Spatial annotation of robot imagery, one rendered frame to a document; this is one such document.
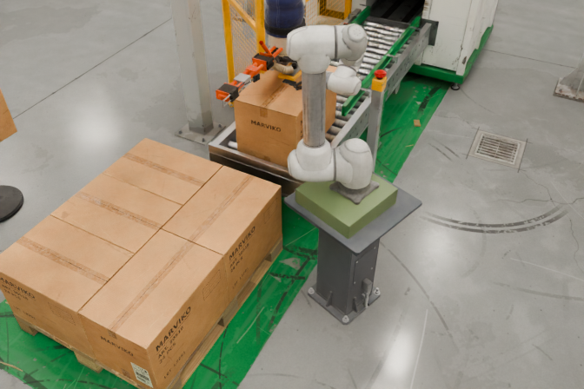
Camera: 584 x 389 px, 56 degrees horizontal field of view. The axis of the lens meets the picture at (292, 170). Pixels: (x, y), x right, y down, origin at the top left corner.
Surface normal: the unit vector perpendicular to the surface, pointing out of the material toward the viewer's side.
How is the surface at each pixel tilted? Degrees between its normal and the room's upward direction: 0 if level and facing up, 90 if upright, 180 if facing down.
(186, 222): 0
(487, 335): 0
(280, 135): 90
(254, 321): 0
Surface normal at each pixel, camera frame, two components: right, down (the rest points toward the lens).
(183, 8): -0.47, 0.56
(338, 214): -0.03, -0.75
